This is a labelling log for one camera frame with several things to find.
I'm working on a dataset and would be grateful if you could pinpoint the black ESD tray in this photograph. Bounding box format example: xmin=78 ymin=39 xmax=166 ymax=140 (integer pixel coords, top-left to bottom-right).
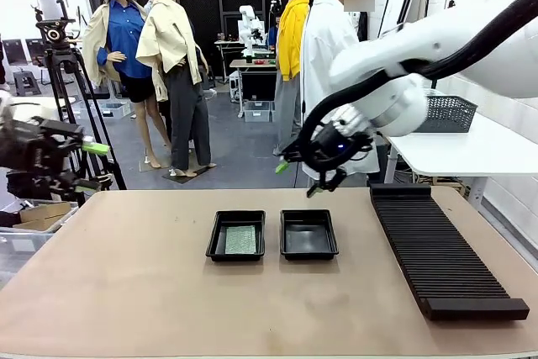
xmin=279 ymin=209 xmax=340 ymax=261
xmin=205 ymin=209 xmax=267 ymax=263

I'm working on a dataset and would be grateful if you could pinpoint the black step stool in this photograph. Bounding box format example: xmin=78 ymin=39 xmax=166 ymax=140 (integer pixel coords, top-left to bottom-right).
xmin=12 ymin=69 xmax=42 ymax=97

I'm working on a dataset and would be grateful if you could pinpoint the mannequin blue shirt black hat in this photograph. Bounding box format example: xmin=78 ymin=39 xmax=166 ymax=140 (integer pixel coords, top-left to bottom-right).
xmin=81 ymin=0 xmax=167 ymax=170

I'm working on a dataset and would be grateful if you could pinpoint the person in white shirt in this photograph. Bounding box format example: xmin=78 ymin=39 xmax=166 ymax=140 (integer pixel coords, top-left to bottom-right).
xmin=300 ymin=0 xmax=382 ymax=189

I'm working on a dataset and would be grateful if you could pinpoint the white side table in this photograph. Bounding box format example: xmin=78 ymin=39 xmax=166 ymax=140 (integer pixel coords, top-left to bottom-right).
xmin=377 ymin=113 xmax=538 ymax=211

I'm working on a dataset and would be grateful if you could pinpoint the black monitor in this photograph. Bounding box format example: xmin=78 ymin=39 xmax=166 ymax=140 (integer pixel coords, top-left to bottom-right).
xmin=24 ymin=38 xmax=46 ymax=60
xmin=2 ymin=38 xmax=26 ymax=67

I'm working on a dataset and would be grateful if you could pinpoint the green printed circuit board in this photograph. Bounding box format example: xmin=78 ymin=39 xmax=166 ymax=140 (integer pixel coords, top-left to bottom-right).
xmin=224 ymin=224 xmax=257 ymax=254

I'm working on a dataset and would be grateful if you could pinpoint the white desk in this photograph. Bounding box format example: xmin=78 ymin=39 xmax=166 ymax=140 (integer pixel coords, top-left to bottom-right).
xmin=8 ymin=96 xmax=80 ymax=203

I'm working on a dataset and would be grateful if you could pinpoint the cardboard box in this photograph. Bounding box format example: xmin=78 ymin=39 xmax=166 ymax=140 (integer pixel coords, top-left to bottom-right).
xmin=16 ymin=202 xmax=72 ymax=233

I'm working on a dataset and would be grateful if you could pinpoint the background workbench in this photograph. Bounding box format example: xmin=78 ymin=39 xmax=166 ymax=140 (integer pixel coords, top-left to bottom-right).
xmin=229 ymin=58 xmax=279 ymax=119

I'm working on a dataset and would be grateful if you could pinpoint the grey plastic basket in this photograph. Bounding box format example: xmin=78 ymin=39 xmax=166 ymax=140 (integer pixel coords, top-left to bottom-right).
xmin=424 ymin=95 xmax=479 ymax=134

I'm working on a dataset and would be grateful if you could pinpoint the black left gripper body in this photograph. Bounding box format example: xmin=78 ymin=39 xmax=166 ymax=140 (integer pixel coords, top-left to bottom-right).
xmin=0 ymin=117 xmax=85 ymax=193

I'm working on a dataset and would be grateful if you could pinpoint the clear plastic crate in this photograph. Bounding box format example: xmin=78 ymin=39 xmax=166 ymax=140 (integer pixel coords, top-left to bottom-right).
xmin=0 ymin=226 xmax=58 ymax=288

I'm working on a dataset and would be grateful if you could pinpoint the black corrugated cable hose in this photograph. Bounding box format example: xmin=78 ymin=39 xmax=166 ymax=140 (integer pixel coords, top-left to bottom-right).
xmin=300 ymin=0 xmax=538 ymax=175

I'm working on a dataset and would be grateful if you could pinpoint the black slotted board rack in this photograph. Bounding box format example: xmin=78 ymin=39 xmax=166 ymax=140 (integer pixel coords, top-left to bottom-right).
xmin=368 ymin=183 xmax=531 ymax=322

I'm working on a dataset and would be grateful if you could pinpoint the small white background robot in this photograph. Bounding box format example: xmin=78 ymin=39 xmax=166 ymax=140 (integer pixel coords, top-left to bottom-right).
xmin=237 ymin=4 xmax=266 ymax=57

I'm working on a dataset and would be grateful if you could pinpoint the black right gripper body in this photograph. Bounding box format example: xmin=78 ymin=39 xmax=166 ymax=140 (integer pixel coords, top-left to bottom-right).
xmin=309 ymin=121 xmax=375 ymax=184

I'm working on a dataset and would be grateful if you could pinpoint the mannequin cream jacket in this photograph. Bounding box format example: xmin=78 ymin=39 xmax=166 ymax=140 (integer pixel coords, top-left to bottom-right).
xmin=134 ymin=0 xmax=219 ymax=178

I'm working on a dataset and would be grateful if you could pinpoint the black bag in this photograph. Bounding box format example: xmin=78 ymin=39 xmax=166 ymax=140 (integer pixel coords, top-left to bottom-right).
xmin=4 ymin=167 xmax=81 ymax=204

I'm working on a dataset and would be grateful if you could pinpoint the clear storage box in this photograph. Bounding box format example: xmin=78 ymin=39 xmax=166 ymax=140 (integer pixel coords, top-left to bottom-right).
xmin=243 ymin=100 xmax=273 ymax=124
xmin=100 ymin=102 xmax=132 ymax=120

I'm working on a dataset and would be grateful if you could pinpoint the black camera tripod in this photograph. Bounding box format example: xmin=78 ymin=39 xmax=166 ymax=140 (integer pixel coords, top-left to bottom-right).
xmin=30 ymin=0 xmax=128 ymax=208

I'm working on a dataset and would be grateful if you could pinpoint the mannequin yellow hoodie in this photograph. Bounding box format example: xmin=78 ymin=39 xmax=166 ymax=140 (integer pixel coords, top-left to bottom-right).
xmin=272 ymin=0 xmax=314 ymax=157

